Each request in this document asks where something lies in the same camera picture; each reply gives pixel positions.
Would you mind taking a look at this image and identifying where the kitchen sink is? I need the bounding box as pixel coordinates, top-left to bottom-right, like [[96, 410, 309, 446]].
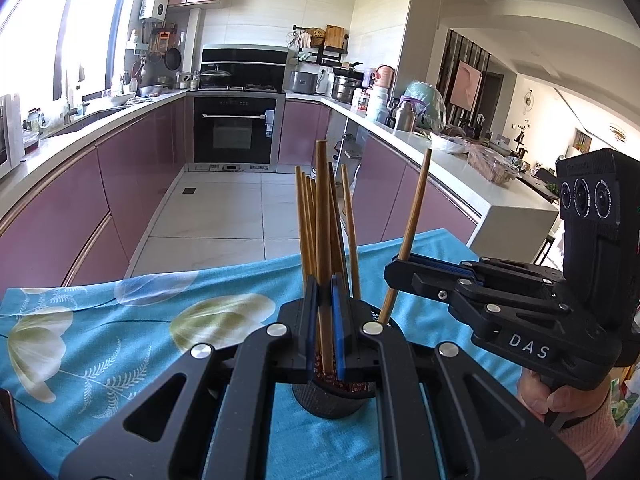
[[55, 107, 126, 133]]

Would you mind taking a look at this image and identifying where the blue floral tablecloth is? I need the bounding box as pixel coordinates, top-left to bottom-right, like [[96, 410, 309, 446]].
[[0, 228, 551, 480]]

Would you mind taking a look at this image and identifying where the pink base cabinets open gap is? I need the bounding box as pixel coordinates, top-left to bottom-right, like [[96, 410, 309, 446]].
[[277, 97, 483, 256]]

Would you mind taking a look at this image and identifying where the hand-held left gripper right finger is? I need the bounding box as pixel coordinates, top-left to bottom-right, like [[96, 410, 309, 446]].
[[331, 272, 586, 480]]

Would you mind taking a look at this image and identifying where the wok with glass lid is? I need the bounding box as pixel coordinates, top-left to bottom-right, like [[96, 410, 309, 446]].
[[200, 66, 233, 88]]

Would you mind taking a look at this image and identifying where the silver box appliance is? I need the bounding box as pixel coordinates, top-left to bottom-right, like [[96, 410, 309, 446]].
[[290, 70, 319, 95]]

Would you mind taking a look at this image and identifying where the bunch of wooden chopsticks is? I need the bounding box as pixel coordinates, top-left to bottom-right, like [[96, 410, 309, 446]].
[[294, 161, 372, 397]]

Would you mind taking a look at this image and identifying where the kitchen window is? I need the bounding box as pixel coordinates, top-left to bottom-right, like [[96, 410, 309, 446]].
[[0, 0, 133, 106]]

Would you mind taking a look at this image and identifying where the pink wall picture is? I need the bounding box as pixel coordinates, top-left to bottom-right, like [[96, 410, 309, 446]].
[[451, 59, 483, 110]]

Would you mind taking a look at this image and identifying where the white kitchen countertop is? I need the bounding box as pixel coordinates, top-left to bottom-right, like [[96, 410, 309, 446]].
[[0, 87, 558, 261]]

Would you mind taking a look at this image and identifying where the white microwave oven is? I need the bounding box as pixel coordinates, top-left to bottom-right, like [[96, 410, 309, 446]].
[[0, 94, 25, 181]]

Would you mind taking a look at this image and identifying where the black built-in oven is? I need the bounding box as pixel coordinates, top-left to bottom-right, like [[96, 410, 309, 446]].
[[191, 92, 280, 171]]

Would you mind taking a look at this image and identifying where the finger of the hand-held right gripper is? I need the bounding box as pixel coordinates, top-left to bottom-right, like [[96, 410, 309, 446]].
[[395, 254, 566, 286], [384, 260, 571, 317]]

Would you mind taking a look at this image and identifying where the red flat device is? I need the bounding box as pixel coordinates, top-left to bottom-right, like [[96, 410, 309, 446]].
[[0, 389, 20, 433]]

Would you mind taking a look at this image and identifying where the black range hood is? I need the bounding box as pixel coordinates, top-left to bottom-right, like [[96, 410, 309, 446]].
[[201, 46, 288, 88]]

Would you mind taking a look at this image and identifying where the clear plastic food box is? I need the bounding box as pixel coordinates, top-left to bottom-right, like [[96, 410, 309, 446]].
[[467, 150, 521, 185]]

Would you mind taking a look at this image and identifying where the stainless steel pot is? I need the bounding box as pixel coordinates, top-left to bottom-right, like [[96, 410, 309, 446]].
[[331, 66, 365, 103]]

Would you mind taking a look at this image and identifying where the white plastic container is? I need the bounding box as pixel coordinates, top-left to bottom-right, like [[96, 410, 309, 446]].
[[367, 86, 390, 121]]

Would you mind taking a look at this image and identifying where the person's right hand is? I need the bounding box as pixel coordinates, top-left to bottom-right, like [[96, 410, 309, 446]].
[[516, 367, 610, 426]]

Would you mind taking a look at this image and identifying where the steel thermos bottle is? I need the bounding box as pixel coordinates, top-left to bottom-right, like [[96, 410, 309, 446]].
[[395, 99, 417, 132]]

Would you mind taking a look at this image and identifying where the single wooden chopstick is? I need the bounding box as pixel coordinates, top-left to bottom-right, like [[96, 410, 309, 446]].
[[315, 140, 337, 376], [377, 148, 433, 326]]

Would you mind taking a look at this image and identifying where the pink base cabinets long row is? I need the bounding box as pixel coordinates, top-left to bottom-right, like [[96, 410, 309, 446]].
[[0, 95, 193, 301]]

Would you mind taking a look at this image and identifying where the black mesh holder cup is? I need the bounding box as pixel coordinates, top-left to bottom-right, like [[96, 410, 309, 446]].
[[290, 305, 401, 420]]

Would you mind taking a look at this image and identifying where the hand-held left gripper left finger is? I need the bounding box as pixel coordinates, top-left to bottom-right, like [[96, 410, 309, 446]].
[[59, 274, 322, 480]]

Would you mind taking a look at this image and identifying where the light green bag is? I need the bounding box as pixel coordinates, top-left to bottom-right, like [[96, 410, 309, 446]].
[[402, 80, 447, 133]]

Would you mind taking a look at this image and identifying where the white bowl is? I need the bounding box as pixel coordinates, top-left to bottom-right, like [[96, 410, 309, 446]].
[[430, 132, 471, 155]]

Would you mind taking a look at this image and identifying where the black wall rack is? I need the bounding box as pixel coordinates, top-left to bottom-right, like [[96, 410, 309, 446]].
[[292, 25, 348, 66]]

